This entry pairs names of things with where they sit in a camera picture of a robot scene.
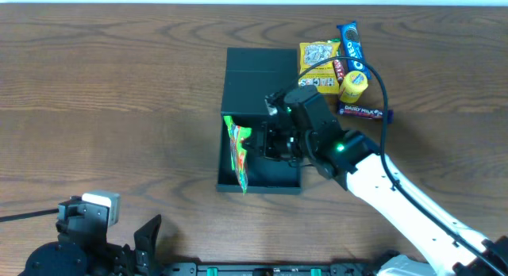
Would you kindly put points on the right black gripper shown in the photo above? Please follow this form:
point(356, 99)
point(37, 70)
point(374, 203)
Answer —
point(268, 139)

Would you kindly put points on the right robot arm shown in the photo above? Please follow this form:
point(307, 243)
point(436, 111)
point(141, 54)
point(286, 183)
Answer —
point(450, 247)

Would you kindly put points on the yellow round candy tub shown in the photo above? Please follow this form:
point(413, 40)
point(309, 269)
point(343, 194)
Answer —
point(352, 87)

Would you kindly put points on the red striped candy pack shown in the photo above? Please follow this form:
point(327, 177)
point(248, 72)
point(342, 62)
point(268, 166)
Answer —
point(337, 64)

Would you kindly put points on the green Haribo gummy bag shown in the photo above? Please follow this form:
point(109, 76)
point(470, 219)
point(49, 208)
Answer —
point(237, 136)

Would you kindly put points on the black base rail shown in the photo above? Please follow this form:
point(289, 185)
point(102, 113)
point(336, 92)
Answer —
point(267, 269)

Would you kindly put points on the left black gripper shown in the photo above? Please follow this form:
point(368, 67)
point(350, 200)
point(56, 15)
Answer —
point(129, 254)

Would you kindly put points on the blue Oreo cookie pack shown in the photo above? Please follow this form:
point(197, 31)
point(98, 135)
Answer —
point(353, 48)

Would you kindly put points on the yellow Hacks candy bag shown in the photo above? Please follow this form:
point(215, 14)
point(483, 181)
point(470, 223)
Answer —
point(321, 75)

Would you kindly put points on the black gift box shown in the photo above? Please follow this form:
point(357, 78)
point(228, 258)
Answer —
point(250, 75)

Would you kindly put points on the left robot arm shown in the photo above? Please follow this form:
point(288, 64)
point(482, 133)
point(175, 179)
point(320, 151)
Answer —
point(49, 260)

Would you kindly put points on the purple Dairy Milk bar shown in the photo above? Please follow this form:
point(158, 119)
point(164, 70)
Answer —
point(351, 110)

